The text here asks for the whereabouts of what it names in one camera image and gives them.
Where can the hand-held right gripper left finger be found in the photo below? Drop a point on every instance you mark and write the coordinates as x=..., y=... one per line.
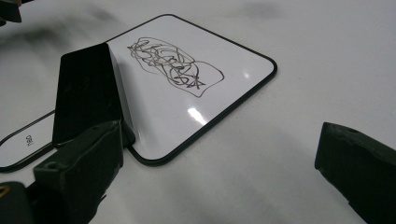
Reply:
x=81, y=168

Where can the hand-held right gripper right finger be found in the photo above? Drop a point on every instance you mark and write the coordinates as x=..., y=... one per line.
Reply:
x=361, y=168

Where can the black felt whiteboard eraser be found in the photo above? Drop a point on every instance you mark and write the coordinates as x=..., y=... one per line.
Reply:
x=87, y=93

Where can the white handheld whiteboard black rim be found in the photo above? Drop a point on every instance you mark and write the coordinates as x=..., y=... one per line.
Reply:
x=174, y=105

